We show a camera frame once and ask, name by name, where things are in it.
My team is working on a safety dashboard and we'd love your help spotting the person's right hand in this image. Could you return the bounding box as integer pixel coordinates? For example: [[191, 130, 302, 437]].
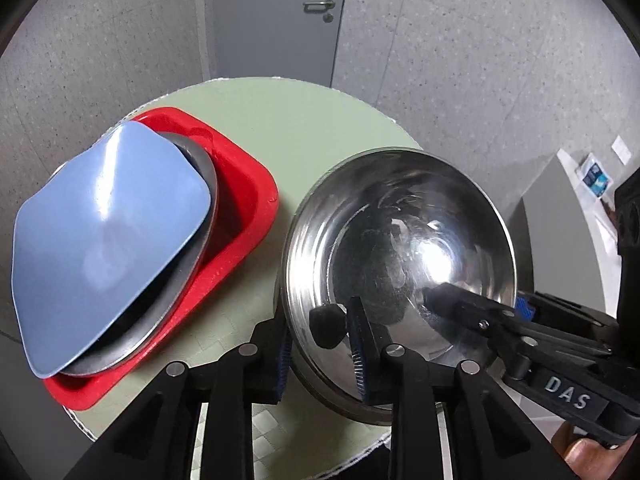
[[549, 421, 640, 480]]

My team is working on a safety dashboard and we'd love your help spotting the blue and white packet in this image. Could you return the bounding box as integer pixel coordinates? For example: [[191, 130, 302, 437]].
[[579, 152, 615, 200]]

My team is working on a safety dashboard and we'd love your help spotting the white cabinet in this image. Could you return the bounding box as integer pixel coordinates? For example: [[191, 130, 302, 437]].
[[515, 149, 622, 319]]

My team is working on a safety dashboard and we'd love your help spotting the red square plate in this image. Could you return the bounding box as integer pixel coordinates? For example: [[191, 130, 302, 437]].
[[43, 106, 280, 410]]

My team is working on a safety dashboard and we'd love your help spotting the small white paper note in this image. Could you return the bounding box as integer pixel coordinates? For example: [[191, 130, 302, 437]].
[[611, 136, 634, 165]]

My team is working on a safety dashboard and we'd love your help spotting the stainless steel bowl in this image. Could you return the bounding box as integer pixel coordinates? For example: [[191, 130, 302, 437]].
[[273, 148, 518, 426]]

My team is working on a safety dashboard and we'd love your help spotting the green round tablecloth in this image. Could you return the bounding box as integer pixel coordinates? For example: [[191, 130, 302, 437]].
[[48, 76, 446, 480]]

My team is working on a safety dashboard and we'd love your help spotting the stainless steel plate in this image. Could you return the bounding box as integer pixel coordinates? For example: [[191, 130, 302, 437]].
[[59, 131, 220, 377]]

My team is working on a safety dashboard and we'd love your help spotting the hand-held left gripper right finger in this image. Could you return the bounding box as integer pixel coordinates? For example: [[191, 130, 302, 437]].
[[347, 296, 576, 480]]

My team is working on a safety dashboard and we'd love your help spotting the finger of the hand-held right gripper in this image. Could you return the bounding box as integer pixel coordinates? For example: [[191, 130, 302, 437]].
[[515, 290, 617, 347], [422, 282, 532, 350]]

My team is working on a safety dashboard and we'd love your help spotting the grey door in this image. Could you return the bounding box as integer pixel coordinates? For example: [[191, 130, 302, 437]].
[[198, 0, 351, 92]]

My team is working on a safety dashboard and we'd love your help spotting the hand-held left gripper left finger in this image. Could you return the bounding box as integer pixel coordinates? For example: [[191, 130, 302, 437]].
[[65, 318, 294, 480]]

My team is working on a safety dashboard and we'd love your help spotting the blue plate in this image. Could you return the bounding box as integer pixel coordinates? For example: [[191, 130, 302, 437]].
[[12, 121, 211, 380]]

